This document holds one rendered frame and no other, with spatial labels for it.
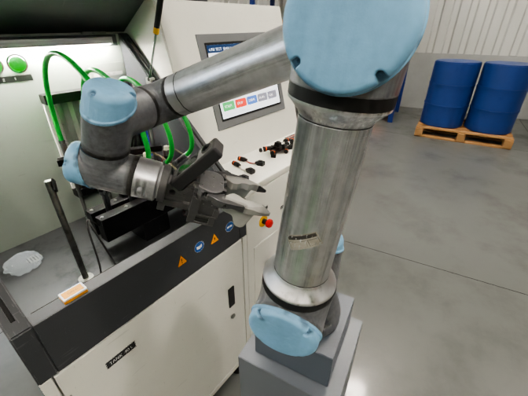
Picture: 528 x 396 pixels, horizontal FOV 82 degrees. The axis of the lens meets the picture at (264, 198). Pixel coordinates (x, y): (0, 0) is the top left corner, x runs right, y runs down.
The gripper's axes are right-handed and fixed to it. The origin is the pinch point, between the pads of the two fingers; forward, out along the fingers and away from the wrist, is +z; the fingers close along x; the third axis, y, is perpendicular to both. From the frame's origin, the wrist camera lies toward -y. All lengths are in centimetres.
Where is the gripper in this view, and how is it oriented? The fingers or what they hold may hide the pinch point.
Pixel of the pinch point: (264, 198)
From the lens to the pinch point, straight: 61.6
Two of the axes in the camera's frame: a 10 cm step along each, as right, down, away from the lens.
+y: -3.5, 7.8, 5.2
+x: 1.0, 5.8, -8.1
